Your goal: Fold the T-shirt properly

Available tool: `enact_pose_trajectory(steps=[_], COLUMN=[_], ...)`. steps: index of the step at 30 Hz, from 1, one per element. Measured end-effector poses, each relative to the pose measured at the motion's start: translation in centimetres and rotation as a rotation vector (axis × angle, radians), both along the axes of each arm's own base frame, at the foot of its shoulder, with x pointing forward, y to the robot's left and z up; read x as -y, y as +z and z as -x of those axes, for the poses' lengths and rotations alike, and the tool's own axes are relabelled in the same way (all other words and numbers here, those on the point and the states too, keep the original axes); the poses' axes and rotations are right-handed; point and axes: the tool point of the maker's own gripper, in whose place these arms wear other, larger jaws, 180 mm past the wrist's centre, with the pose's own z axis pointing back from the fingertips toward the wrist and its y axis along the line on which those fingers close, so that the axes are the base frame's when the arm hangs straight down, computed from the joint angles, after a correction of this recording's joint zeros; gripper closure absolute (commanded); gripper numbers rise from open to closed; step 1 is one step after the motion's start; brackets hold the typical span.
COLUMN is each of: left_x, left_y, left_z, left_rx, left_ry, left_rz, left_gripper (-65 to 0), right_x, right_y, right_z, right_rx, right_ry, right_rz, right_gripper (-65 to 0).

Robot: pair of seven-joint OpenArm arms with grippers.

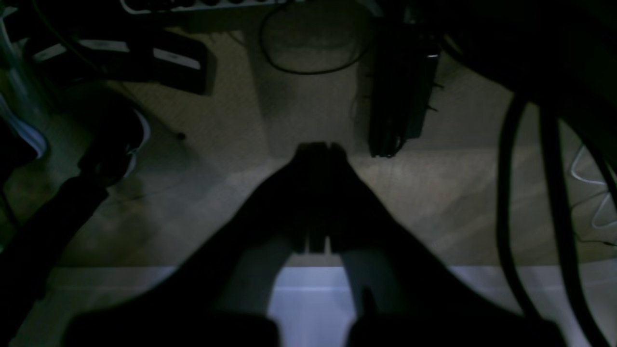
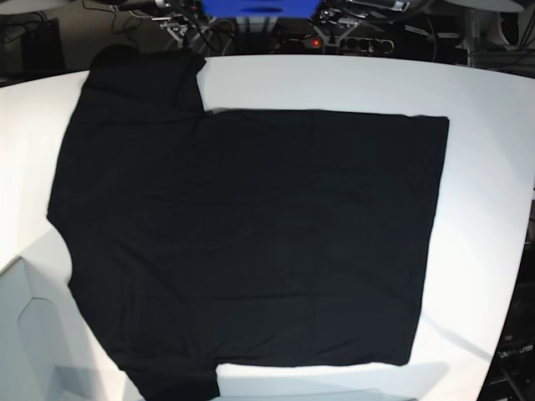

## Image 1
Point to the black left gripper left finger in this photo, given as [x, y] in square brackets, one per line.
[219, 296]

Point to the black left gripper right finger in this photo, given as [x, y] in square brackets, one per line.
[404, 296]

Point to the black box white label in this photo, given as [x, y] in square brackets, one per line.
[157, 56]

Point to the black device on floor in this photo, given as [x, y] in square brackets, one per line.
[404, 68]

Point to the white power strip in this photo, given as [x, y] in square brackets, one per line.
[138, 7]

